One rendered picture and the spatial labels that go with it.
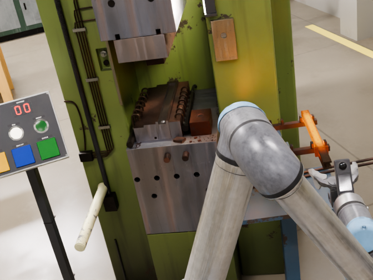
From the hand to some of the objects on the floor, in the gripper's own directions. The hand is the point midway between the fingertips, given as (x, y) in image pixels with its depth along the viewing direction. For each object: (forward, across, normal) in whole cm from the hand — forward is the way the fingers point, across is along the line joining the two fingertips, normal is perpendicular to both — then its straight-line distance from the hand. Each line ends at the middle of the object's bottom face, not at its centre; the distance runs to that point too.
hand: (331, 163), depth 179 cm
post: (+47, -120, -96) cm, 160 cm away
